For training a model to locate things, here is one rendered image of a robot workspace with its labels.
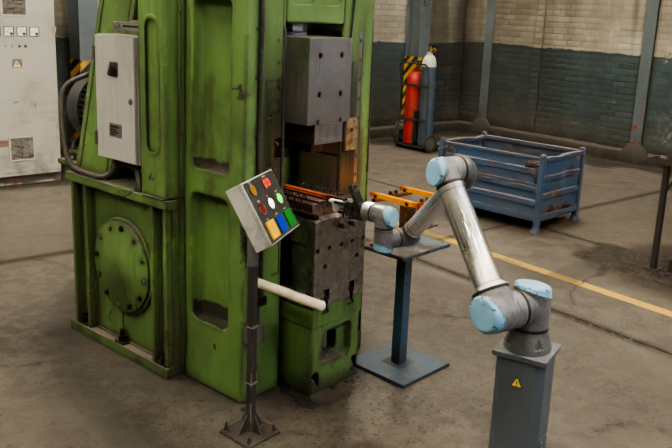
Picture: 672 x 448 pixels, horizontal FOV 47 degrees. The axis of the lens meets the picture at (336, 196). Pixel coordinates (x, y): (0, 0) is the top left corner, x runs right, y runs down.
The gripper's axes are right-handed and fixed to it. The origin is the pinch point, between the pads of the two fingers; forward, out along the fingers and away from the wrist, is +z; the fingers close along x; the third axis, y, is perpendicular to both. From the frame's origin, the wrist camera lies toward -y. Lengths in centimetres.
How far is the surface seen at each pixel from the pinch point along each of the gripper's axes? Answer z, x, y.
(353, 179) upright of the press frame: 16.9, 34.9, -1.7
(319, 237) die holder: -3.2, -13.1, 16.5
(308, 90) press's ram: 3, -17, -53
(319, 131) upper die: 2.7, -8.9, -33.4
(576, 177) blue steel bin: 59, 420, 57
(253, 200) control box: -16, -69, -13
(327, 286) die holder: -3.1, -6.0, 43.0
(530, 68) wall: 320, 814, -14
